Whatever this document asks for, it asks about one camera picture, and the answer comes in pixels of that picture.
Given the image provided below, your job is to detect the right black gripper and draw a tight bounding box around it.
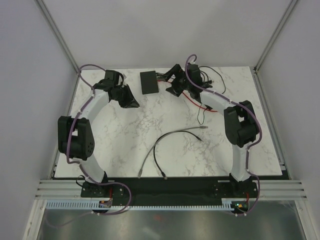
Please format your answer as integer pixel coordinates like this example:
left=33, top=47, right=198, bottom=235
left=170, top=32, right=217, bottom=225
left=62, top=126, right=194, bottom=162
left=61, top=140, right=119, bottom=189
left=157, top=64, right=192, bottom=98

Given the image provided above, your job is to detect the black network switch box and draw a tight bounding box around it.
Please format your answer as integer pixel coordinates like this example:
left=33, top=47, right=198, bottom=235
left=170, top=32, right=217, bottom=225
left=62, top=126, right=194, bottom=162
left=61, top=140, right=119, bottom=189
left=140, top=70, right=159, bottom=95

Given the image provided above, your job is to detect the red ethernet cable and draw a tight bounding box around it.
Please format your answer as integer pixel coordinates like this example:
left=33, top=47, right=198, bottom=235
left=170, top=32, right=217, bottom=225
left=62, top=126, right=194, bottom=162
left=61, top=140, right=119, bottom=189
left=157, top=76, right=219, bottom=113

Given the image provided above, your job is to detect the grey ethernet cable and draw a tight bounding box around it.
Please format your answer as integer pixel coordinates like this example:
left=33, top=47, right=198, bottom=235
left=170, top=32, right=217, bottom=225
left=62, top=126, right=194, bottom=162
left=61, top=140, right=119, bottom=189
left=137, top=125, right=209, bottom=179

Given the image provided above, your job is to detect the black ethernet cable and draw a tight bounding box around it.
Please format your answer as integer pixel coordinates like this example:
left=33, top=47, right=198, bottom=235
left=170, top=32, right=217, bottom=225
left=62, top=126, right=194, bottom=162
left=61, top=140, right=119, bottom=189
left=152, top=130, right=204, bottom=180

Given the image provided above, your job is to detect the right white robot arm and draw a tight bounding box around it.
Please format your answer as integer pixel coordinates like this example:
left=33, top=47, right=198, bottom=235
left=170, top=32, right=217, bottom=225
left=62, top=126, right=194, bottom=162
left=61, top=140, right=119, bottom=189
left=161, top=63, right=261, bottom=197

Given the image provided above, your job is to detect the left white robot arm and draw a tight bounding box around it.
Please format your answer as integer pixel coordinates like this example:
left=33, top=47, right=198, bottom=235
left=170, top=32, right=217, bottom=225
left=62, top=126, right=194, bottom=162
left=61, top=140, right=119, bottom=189
left=57, top=79, right=140, bottom=197

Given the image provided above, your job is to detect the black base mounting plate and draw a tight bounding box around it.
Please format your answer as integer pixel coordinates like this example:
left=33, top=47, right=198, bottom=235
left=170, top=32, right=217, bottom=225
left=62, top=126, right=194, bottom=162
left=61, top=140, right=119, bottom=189
left=81, top=177, right=258, bottom=206

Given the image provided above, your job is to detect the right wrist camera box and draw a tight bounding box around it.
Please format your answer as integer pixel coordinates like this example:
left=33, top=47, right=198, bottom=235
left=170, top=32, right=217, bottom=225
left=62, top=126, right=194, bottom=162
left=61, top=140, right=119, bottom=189
left=187, top=64, right=203, bottom=86

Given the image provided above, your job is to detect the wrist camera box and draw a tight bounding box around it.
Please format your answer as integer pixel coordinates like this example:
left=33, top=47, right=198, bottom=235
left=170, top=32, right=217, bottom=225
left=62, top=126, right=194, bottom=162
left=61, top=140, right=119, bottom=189
left=187, top=64, right=203, bottom=86
left=104, top=70, right=125, bottom=86

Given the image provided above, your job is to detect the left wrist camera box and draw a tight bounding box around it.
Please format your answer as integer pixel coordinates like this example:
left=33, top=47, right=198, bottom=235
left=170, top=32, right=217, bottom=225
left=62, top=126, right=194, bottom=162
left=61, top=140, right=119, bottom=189
left=104, top=70, right=125, bottom=86

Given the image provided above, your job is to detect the black power cord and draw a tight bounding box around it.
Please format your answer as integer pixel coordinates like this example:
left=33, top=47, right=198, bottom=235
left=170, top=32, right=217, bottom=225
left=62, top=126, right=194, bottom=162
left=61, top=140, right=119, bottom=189
left=196, top=65, right=227, bottom=125

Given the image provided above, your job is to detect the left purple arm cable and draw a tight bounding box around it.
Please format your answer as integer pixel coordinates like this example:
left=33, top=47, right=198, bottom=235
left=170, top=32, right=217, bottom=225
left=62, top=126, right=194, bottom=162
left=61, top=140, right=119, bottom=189
left=44, top=63, right=133, bottom=228

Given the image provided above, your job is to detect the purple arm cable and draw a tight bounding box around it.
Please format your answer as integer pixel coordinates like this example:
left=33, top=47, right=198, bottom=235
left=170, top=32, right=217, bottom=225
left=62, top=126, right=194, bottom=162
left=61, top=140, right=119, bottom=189
left=184, top=53, right=263, bottom=217
left=44, top=63, right=133, bottom=228

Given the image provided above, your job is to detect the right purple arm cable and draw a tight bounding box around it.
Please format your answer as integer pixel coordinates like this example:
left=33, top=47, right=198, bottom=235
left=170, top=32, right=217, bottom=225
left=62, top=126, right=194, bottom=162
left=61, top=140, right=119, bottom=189
left=184, top=53, right=263, bottom=217

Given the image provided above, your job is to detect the left aluminium frame post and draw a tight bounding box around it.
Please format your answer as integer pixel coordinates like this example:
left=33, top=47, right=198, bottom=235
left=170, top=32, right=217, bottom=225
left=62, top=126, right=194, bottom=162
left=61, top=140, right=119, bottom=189
left=34, top=0, right=79, bottom=73

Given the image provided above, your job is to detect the aluminium frame post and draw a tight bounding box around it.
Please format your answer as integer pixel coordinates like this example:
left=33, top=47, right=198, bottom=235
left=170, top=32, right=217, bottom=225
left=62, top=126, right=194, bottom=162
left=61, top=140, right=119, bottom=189
left=34, top=0, right=79, bottom=73
left=252, top=0, right=300, bottom=75

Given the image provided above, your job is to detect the right aluminium frame post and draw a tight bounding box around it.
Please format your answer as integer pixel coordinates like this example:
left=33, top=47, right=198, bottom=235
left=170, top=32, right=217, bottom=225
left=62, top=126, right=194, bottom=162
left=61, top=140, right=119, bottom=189
left=252, top=0, right=300, bottom=75

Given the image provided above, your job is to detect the white slotted cable duct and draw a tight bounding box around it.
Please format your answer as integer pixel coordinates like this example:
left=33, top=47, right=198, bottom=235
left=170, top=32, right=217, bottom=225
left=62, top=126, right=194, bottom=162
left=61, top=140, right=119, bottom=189
left=45, top=199, right=248, bottom=211

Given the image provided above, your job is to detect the aluminium front rail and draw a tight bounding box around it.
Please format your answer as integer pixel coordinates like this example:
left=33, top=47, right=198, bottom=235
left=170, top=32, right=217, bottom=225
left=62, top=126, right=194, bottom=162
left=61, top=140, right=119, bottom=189
left=35, top=180, right=307, bottom=201

